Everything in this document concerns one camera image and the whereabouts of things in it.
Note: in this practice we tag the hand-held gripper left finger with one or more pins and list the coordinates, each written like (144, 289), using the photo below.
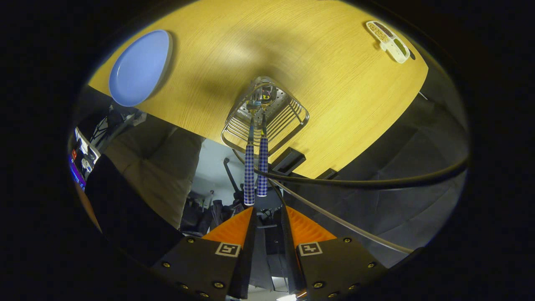
(209, 267)

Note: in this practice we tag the white sectioned snack tray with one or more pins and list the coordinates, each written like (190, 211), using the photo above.
(388, 42)

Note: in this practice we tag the blue round plate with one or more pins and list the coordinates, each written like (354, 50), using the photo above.
(140, 69)

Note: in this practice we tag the black table clamp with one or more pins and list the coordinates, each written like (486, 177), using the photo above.
(329, 174)
(288, 161)

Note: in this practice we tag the person's grey trousers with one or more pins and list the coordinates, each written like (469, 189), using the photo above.
(159, 175)

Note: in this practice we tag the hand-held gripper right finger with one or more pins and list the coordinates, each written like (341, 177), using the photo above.
(334, 267)

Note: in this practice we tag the person's dark garment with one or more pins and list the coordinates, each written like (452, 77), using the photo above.
(125, 217)

